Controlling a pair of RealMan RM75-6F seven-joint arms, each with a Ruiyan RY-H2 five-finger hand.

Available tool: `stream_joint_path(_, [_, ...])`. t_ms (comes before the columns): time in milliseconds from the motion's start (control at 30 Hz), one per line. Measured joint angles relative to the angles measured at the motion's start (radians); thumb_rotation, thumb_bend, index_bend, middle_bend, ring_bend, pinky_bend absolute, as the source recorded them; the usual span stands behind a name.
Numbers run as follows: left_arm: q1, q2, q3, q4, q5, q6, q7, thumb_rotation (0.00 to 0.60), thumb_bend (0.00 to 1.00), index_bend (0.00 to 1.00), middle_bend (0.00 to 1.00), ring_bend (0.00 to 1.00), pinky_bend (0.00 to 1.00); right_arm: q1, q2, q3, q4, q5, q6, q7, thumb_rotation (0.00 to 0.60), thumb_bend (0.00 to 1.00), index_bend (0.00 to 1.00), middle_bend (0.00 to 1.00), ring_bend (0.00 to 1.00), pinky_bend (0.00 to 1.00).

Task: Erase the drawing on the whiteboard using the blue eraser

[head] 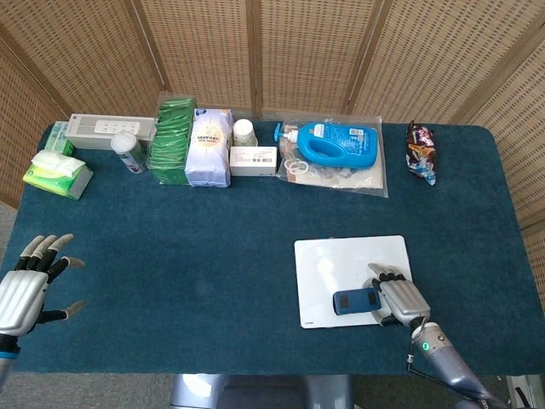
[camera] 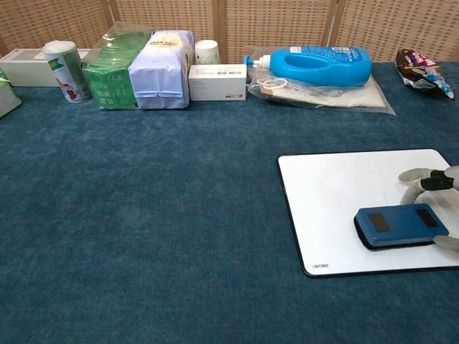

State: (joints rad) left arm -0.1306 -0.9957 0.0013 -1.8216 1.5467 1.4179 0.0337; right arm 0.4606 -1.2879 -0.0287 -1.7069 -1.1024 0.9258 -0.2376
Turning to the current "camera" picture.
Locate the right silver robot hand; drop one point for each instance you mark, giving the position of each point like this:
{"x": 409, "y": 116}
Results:
{"x": 441, "y": 181}

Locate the blue board eraser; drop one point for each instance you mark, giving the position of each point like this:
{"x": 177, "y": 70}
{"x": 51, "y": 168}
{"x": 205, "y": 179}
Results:
{"x": 398, "y": 225}

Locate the white drawing board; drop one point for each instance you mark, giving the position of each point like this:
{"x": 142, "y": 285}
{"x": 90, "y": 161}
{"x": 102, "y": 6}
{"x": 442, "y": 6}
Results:
{"x": 322, "y": 186}

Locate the dark brown snack bag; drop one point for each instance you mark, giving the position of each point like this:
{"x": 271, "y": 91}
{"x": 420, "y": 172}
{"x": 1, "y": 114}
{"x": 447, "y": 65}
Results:
{"x": 419, "y": 71}

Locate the clear zip plastic bag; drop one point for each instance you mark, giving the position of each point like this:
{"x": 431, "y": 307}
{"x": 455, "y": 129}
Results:
{"x": 358, "y": 98}

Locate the blue pump detergent bottle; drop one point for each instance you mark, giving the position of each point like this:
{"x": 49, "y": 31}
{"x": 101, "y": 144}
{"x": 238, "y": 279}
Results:
{"x": 322, "y": 68}

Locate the wicker folding screen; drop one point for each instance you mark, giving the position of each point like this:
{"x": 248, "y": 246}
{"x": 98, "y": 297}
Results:
{"x": 269, "y": 21}

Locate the small white carton box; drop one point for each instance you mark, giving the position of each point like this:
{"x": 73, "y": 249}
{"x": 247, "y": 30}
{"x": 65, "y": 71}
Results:
{"x": 215, "y": 84}

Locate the white paper cup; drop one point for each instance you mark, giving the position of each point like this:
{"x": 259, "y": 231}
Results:
{"x": 207, "y": 53}

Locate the lavender paper bag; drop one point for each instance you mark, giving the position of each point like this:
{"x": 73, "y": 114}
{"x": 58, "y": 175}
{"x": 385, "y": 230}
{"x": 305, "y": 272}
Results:
{"x": 157, "y": 79}

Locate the teal table mat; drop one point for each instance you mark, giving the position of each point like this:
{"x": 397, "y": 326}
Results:
{"x": 125, "y": 215}

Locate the green packet stack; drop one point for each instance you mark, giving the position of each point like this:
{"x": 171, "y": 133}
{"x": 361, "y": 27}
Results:
{"x": 107, "y": 86}

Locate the green white canister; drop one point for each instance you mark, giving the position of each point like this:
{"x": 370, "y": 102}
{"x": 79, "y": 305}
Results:
{"x": 70, "y": 75}

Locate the long white power strip box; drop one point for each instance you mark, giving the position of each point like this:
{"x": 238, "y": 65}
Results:
{"x": 25, "y": 70}

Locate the green tissue pack open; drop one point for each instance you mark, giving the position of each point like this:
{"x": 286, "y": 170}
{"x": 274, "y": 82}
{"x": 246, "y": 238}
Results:
{"x": 7, "y": 100}

